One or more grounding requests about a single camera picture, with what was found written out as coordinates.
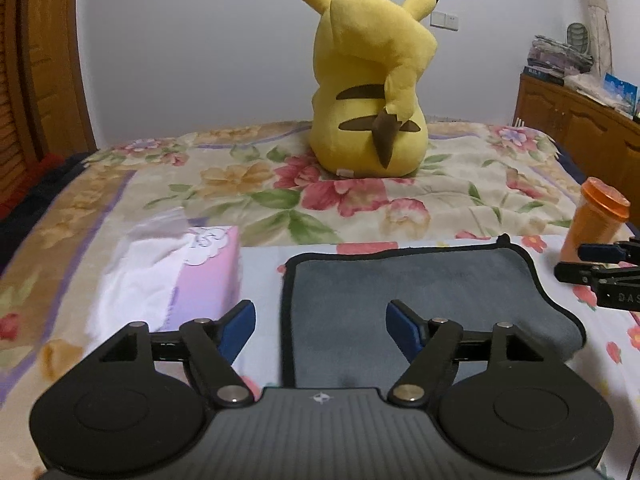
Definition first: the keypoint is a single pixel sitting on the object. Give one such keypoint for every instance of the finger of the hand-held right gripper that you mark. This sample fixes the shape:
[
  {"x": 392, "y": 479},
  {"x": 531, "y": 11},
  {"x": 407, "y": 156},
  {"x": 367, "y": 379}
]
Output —
[
  {"x": 597, "y": 251},
  {"x": 575, "y": 272}
]

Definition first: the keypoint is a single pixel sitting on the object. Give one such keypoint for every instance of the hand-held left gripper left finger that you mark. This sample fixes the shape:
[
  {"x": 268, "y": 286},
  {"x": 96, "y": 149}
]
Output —
[{"x": 239, "y": 326}]

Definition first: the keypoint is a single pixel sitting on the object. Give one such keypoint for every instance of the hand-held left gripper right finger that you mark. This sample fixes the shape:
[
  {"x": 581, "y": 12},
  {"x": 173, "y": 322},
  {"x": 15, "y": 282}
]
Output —
[{"x": 403, "y": 326}]

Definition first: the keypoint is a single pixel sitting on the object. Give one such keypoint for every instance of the grey towel with black trim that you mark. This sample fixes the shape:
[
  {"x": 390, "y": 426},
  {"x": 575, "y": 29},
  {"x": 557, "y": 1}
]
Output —
[{"x": 450, "y": 290}]

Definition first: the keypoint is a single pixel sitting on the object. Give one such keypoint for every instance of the orange plastic bottle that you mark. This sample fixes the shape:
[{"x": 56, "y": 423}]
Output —
[{"x": 590, "y": 225}]

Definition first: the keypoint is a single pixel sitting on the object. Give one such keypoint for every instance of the pink tissue box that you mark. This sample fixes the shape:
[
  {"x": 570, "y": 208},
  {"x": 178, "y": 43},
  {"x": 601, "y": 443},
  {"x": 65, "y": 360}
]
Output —
[{"x": 210, "y": 280}]

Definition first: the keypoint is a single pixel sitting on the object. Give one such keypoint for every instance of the white tissue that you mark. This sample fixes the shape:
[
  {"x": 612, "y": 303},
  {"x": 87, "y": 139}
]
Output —
[{"x": 137, "y": 280}]

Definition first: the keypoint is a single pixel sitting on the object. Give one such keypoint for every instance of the floral bed blanket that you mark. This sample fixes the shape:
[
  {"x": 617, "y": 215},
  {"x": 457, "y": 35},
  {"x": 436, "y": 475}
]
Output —
[{"x": 350, "y": 210}]

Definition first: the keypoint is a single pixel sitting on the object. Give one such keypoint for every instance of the wooden cabinet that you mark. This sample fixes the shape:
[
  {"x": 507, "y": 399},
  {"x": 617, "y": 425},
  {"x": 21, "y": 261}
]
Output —
[{"x": 575, "y": 120}]

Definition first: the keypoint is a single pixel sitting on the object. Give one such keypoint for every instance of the blue picture card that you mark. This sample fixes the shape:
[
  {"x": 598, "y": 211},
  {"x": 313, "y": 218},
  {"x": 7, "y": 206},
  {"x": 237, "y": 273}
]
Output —
[{"x": 621, "y": 92}]

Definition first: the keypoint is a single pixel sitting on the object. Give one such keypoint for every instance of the stack of books and magazines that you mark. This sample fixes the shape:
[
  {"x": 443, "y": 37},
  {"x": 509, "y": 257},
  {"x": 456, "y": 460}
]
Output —
[{"x": 557, "y": 60}]

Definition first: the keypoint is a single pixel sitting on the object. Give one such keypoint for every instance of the grey ribbed ornament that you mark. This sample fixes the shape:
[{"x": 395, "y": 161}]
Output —
[{"x": 580, "y": 37}]

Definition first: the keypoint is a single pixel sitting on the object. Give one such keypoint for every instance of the yellow plush toy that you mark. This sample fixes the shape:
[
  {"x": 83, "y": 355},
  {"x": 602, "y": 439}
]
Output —
[{"x": 372, "y": 95}]

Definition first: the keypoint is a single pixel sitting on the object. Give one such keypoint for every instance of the wooden wardrobe door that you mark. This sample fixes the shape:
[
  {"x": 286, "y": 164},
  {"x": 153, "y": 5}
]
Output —
[{"x": 35, "y": 60}]

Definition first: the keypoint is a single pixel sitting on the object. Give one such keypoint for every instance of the white wall switch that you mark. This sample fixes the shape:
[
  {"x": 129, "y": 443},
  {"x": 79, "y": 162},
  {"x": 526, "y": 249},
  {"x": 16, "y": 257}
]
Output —
[{"x": 445, "y": 20}]

